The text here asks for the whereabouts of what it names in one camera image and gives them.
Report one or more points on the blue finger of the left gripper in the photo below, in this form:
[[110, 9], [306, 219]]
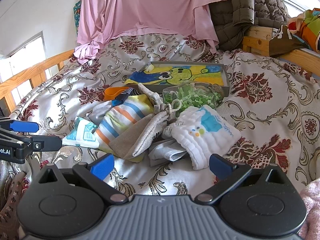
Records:
[[42, 143], [19, 126]]

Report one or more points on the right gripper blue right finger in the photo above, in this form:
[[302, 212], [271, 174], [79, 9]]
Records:
[[230, 176]]

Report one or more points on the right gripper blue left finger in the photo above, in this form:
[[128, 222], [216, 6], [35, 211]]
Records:
[[92, 176]]

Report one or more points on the white quilted cloth blue print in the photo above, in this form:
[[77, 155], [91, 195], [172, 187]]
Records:
[[203, 132]]

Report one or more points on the striped towel orange blue yellow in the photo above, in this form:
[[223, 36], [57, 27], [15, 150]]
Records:
[[122, 125]]

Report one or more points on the orange elastic band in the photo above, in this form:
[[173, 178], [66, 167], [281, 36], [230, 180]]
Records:
[[112, 92]]

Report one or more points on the navy striped sock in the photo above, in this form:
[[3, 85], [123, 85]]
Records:
[[121, 98]]

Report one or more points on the grey cloth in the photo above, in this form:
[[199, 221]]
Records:
[[97, 114]]

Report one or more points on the white teal packet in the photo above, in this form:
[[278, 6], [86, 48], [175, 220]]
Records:
[[82, 135]]

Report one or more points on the bag of green pieces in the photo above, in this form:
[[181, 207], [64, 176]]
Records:
[[194, 94]]

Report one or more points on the pink fluffy blanket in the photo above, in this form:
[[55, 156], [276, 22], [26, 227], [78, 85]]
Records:
[[311, 198]]

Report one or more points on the grey tray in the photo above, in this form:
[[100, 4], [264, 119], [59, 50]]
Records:
[[225, 79]]

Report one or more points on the cartoon frog towel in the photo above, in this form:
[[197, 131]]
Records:
[[175, 75]]

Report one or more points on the brown printed cloth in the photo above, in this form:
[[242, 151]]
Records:
[[284, 42]]

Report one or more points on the pink sheet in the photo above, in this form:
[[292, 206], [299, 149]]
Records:
[[104, 20]]

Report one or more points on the olive quilted jacket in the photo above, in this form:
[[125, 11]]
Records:
[[232, 18]]

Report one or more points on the grey drawstring pouch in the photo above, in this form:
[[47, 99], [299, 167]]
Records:
[[138, 138]]

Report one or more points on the colourful wall poster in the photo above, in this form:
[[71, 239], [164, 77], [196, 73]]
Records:
[[76, 13]]

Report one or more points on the wooden bed frame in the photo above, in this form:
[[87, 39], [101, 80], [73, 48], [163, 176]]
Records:
[[256, 40]]

